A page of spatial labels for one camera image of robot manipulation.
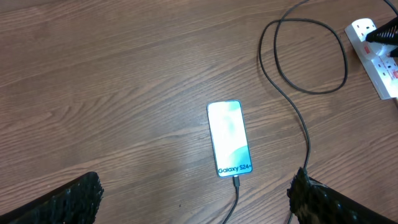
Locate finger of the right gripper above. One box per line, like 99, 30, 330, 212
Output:
366, 17, 398, 45

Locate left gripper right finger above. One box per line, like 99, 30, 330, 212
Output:
287, 168, 397, 224

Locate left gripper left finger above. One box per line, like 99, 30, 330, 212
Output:
1, 172, 104, 224

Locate blue Galaxy smartphone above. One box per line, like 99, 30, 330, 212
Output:
207, 100, 253, 178

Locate white charger plug adapter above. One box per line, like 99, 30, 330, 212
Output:
364, 42, 396, 60

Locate white power strip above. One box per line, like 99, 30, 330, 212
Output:
345, 18, 397, 100

